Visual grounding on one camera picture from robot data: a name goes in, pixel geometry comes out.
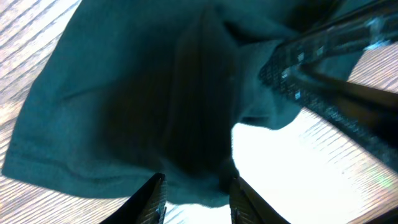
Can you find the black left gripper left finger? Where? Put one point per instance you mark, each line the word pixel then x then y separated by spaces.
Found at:
pixel 146 206

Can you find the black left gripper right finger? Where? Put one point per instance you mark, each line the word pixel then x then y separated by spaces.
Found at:
pixel 248 207

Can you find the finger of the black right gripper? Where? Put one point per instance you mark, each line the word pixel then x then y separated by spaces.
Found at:
pixel 361 33
pixel 367 115

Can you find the dark navy t-shirt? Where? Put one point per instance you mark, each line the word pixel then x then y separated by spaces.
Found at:
pixel 138 87

